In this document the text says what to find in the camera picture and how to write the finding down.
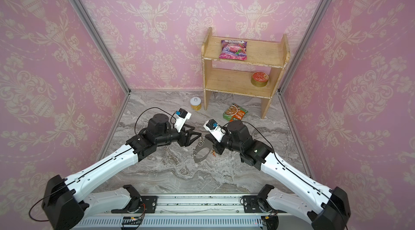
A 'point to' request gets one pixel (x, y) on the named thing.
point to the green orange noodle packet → (234, 112)
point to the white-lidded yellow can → (195, 102)
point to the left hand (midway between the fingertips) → (197, 133)
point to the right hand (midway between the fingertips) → (208, 135)
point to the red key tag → (214, 153)
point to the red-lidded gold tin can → (259, 79)
